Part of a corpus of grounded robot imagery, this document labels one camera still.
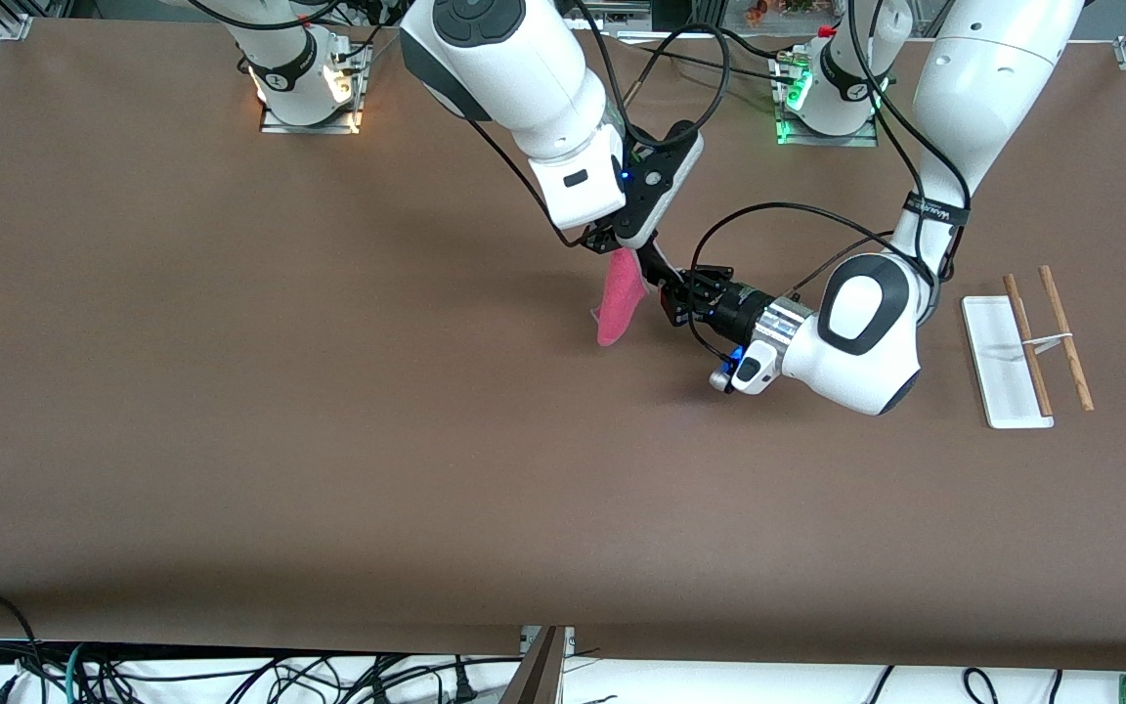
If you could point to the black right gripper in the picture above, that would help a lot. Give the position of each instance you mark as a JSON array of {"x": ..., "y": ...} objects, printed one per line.
[{"x": 604, "y": 238}]

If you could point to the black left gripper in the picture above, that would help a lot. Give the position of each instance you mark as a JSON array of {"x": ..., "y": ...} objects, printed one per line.
[{"x": 741, "y": 305}]

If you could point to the pink towel with grey edge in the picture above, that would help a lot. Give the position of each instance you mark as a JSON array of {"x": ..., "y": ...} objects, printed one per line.
[{"x": 619, "y": 308}]

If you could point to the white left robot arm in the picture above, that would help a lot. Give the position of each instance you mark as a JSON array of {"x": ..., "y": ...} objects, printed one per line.
[{"x": 993, "y": 78}]

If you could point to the white towel rack wooden bars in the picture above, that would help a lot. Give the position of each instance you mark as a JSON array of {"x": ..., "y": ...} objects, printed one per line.
[{"x": 1008, "y": 391}]

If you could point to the white power strip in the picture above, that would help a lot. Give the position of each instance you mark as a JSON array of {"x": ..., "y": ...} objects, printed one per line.
[{"x": 612, "y": 15}]

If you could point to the brown table cover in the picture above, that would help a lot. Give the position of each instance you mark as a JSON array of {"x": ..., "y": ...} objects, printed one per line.
[{"x": 328, "y": 440}]

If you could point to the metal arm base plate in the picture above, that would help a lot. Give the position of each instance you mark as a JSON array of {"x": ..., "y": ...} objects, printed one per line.
[
  {"x": 837, "y": 140},
  {"x": 314, "y": 127}
]

